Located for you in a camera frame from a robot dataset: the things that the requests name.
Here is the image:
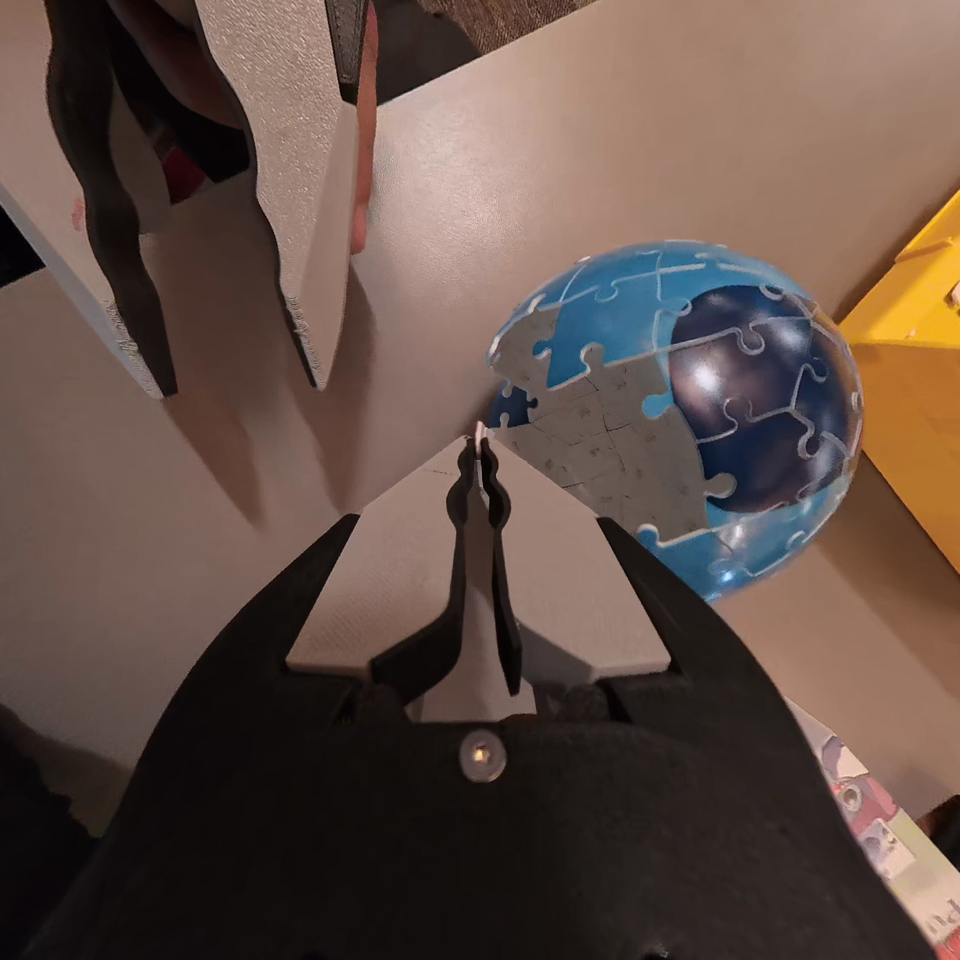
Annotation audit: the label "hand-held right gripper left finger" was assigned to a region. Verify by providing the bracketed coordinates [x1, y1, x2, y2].
[285, 437, 479, 706]

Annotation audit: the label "blue puzzle ball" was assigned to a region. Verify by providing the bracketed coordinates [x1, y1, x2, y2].
[486, 240, 865, 605]

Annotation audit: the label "yellow cardboard box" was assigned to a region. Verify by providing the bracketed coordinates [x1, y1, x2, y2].
[834, 189, 960, 577]

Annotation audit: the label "colourful printed booklet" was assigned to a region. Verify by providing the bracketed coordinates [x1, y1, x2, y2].
[791, 701, 960, 960]

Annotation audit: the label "person's left hand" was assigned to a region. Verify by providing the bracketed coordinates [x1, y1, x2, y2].
[349, 90, 378, 260]

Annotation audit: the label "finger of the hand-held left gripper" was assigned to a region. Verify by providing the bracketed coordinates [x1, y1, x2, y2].
[193, 0, 372, 393]
[0, 0, 181, 401]

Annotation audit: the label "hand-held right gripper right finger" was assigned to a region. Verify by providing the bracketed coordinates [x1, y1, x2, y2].
[478, 437, 673, 699]

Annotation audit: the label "dark cloth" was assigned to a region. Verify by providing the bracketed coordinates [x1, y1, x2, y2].
[0, 703, 102, 960]

